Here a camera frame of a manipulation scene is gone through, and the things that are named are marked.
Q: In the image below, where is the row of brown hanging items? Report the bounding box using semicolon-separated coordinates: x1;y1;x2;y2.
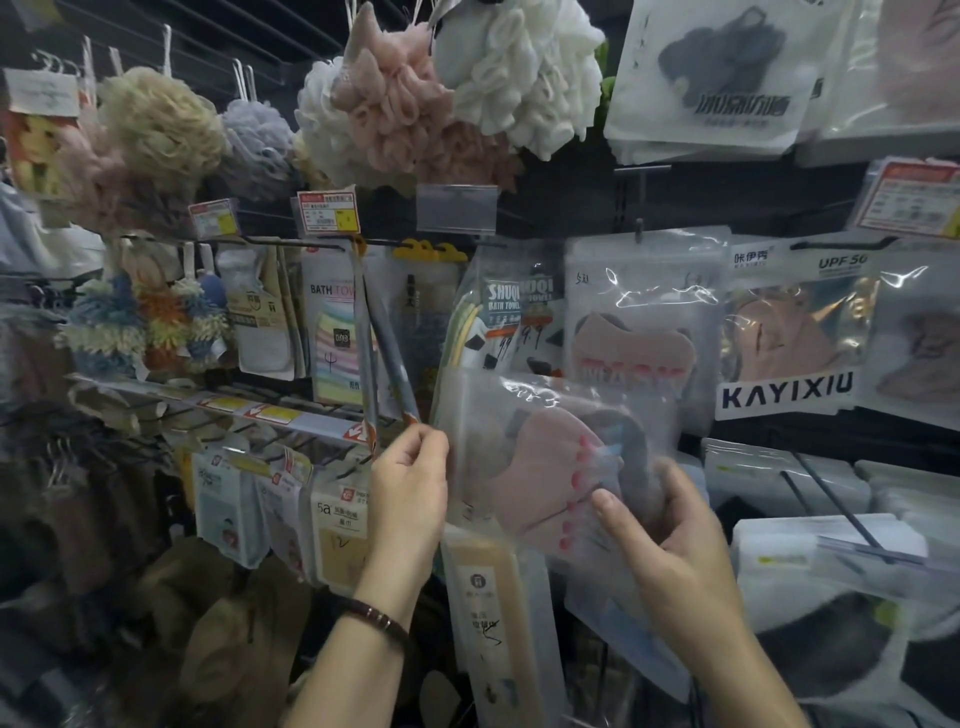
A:
29;434;166;601

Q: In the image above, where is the person's right hand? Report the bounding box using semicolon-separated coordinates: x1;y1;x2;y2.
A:
590;457;749;663

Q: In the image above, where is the white price tag yellow corner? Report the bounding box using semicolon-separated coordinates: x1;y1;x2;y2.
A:
292;187;361;238
187;198;240;241
851;157;960;241

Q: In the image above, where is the white bath sponge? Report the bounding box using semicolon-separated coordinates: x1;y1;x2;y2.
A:
294;58;361;189

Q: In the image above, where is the grey bath sponge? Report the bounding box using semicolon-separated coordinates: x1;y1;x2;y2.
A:
217;97;298;204

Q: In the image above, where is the cream cap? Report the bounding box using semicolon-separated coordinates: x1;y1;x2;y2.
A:
179;558;313;714

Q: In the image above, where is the beige bath sponge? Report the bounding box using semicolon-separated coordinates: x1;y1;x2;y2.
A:
97;65;226;196

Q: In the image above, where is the clear tag holder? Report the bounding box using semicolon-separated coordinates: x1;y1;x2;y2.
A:
416;183;500;236
817;536;931;575

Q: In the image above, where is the clear packet pink mask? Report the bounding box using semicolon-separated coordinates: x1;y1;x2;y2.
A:
431;367;680;579
563;227;733;436

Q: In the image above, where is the mauve bath sponge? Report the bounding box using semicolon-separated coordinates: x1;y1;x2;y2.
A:
56;112;196;238

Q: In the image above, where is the pastel striped towel packet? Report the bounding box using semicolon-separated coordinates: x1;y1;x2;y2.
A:
301;247;369;410

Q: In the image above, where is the black white towel packet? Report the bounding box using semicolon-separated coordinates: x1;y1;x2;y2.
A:
517;258;568;376
442;258;526;376

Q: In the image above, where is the white fluffy item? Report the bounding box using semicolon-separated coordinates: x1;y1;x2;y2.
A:
431;0;605;163

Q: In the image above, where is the white packet grey mask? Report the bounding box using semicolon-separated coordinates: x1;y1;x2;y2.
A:
603;0;856;166

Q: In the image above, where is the row of clear long packets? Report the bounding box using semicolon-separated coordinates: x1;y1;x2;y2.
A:
352;238;470;451

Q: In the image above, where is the person's left hand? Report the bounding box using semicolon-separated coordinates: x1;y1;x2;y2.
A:
358;423;451;628

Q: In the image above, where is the row of small white packets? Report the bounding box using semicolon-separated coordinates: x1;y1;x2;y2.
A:
191;442;376;598

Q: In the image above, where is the multicoloured bath sponge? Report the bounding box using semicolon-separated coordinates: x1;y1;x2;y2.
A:
56;269;234;380

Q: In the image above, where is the glossy packet pink mask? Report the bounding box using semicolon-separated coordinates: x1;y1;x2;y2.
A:
794;0;960;168

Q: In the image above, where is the pink bath sponge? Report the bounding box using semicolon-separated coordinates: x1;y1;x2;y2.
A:
329;3;526;193

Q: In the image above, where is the row of pale hanging garments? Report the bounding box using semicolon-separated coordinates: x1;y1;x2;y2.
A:
0;179;106;279

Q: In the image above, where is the yellow orange cartoon sponge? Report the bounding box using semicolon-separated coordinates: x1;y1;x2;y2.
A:
3;67;84;200

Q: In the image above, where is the grey packet pink mask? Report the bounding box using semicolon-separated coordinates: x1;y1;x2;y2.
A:
716;232;879;423

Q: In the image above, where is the dark beaded bracelet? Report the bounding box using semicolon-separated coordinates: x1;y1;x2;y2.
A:
337;597;412;652

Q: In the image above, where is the white bath mitt packet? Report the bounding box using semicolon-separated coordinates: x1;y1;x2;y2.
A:
215;243;309;382

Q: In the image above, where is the row of cream mask packets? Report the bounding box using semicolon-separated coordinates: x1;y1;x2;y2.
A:
440;524;568;728

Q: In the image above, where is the white packet beige mask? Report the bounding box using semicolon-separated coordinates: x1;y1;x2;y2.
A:
854;247;960;433

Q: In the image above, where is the row of translucent mask packets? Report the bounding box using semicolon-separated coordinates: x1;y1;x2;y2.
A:
562;577;691;703

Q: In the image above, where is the green fluffy item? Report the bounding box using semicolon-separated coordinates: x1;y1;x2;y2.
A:
596;41;616;121

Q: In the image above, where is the beige cap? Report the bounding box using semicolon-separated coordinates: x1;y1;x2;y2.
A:
138;536;241;646

